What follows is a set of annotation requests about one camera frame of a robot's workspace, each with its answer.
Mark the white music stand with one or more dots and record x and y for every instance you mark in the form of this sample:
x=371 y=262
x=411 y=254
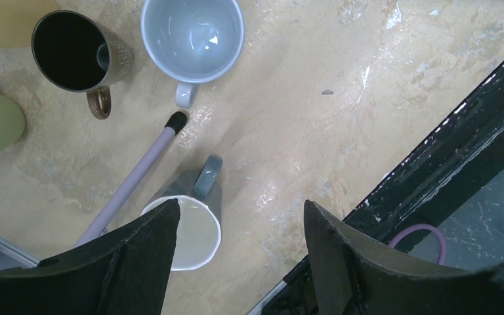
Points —
x=173 y=127

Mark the yellow cup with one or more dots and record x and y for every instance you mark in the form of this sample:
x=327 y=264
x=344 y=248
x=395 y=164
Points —
x=18 y=19

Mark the aluminium frame rail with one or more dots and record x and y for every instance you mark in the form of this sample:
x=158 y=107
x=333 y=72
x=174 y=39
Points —
x=4 y=243

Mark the dark grey faceted mug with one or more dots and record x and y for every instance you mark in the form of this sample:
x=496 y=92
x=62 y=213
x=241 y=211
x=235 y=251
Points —
x=199 y=195

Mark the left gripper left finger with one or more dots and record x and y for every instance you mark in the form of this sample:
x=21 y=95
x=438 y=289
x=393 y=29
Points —
x=125 y=271

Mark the light grey mug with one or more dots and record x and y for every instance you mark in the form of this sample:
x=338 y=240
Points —
x=193 y=42

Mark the black base bar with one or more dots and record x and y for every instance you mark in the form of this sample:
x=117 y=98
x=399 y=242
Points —
x=444 y=203

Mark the brown mug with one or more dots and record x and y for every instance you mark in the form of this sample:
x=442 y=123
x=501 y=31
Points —
x=80 y=55

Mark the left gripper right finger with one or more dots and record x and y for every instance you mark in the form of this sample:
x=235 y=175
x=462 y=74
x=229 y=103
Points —
x=356 y=274

